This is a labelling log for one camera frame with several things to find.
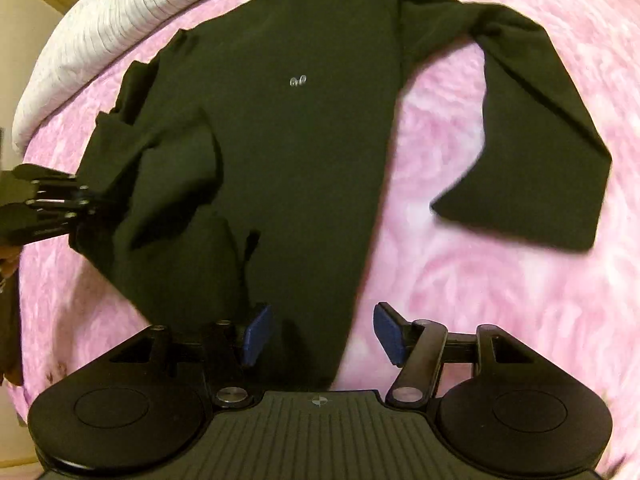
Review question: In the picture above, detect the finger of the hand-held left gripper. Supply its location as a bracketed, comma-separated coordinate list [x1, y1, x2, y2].
[12, 162, 93, 196]
[22, 194, 123, 241]

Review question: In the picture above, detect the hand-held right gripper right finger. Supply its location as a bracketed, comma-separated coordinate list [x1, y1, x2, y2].
[374, 301, 541, 408]

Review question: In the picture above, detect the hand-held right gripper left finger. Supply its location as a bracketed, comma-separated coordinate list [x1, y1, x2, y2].
[107, 302, 275, 408]

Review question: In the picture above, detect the black long-sleeved sweater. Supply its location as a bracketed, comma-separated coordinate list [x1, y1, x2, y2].
[67, 0, 613, 392]

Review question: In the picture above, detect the person's left forearm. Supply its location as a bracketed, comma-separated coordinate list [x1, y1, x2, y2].
[0, 244, 25, 387]

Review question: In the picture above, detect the pink fluffy blanket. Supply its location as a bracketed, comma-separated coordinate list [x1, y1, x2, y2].
[10, 0, 640, 466]

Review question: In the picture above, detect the white striped bed sheet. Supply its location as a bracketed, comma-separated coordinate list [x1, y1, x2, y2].
[12, 0, 313, 158]

